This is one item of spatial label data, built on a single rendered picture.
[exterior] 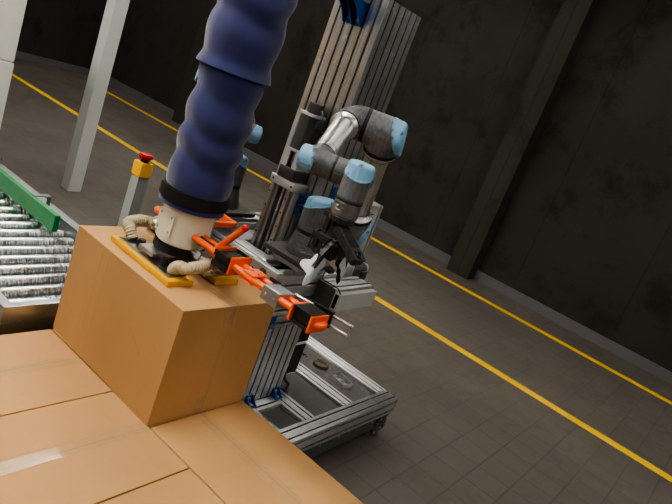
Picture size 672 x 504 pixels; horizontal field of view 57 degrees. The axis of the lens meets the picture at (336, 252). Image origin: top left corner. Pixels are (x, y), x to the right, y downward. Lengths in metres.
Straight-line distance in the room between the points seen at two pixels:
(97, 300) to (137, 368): 0.29
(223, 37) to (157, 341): 0.91
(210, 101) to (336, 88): 0.73
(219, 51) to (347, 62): 0.74
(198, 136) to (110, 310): 0.63
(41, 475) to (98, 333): 0.56
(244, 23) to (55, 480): 1.32
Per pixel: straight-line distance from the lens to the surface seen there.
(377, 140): 2.05
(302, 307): 1.71
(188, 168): 1.97
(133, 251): 2.09
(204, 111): 1.93
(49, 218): 3.25
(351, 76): 2.49
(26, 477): 1.80
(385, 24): 2.52
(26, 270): 2.84
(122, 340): 2.08
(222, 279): 2.08
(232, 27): 1.90
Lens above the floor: 1.71
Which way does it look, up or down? 15 degrees down
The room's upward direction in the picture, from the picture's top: 21 degrees clockwise
